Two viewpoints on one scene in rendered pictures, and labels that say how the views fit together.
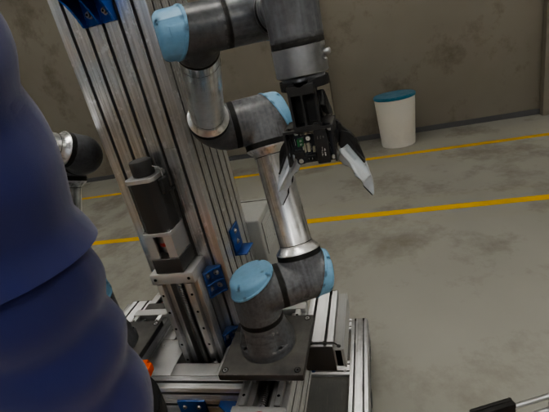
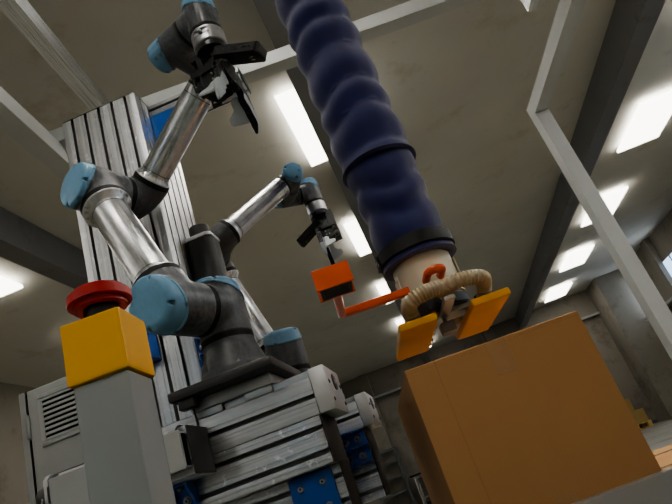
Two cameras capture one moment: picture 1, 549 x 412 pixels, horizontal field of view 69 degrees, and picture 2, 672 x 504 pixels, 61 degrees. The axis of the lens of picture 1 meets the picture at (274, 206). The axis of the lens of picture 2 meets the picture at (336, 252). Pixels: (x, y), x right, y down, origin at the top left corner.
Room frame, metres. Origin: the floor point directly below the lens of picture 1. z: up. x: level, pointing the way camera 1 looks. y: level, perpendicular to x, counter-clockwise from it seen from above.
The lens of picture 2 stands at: (0.97, 1.80, 0.74)
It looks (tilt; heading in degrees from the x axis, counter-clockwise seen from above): 23 degrees up; 258
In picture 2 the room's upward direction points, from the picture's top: 20 degrees counter-clockwise
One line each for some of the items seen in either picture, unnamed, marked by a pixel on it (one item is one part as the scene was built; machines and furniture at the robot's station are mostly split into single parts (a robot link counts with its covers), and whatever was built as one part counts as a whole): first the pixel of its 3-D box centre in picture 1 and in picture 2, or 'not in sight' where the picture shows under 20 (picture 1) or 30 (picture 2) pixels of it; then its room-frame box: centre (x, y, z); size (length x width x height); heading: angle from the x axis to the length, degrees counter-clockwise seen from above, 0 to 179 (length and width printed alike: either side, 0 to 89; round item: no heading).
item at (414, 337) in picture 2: not in sight; (412, 334); (0.54, 0.33, 1.08); 0.34 x 0.10 x 0.05; 82
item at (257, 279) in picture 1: (257, 291); (285, 350); (0.87, 0.09, 1.20); 0.13 x 0.12 x 0.14; 99
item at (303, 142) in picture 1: (310, 120); (325, 227); (0.58, -0.08, 1.66); 0.09 x 0.08 x 0.12; 163
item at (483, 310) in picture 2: not in sight; (478, 311); (0.35, 0.36, 1.08); 0.34 x 0.10 x 0.05; 82
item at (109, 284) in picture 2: not in sight; (101, 307); (1.12, 1.18, 1.02); 0.07 x 0.07 x 0.04
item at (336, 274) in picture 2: not in sight; (333, 281); (0.75, 0.60, 1.19); 0.09 x 0.08 x 0.05; 172
